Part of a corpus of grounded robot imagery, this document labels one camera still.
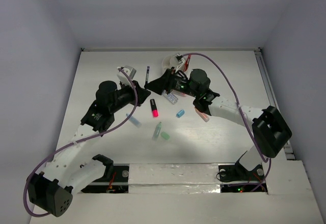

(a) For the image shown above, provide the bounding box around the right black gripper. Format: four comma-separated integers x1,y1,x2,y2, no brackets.
144,66,199,98

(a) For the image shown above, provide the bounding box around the pink black highlighter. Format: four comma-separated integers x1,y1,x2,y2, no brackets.
150,99,159,118

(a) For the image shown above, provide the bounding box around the dark blue pen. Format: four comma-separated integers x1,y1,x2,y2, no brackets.
144,66,150,89

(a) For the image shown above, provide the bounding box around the red pen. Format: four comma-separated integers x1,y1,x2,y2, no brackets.
183,55,191,72

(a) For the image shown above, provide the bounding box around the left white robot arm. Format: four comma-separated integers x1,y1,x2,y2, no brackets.
23,80,151,217

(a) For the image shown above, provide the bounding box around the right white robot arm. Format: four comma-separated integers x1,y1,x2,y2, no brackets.
145,69,292,179

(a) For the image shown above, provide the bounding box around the clear spray bottle blue cap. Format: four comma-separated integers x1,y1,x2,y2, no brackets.
163,93,178,104

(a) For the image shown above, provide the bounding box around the white round desk organizer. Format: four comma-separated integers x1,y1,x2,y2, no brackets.
161,54,188,74

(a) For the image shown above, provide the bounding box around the blue pastel highlighter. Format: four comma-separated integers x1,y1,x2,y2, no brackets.
126,114,142,128

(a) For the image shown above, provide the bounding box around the blue marker cap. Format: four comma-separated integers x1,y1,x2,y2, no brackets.
176,109,185,118

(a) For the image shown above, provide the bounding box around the green pastel highlighter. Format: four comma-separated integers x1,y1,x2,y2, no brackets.
152,122,162,141

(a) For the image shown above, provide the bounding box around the green marker cap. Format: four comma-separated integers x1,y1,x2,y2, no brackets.
160,132,170,140

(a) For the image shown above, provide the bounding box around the orange pastel highlighter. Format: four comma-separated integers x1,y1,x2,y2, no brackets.
195,108,209,122

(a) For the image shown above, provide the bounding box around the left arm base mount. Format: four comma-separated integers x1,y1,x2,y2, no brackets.
81,164,129,193

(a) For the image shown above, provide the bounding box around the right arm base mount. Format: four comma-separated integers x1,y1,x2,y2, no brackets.
215,164,265,193

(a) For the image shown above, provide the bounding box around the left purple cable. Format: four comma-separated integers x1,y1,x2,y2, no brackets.
23,68,140,217

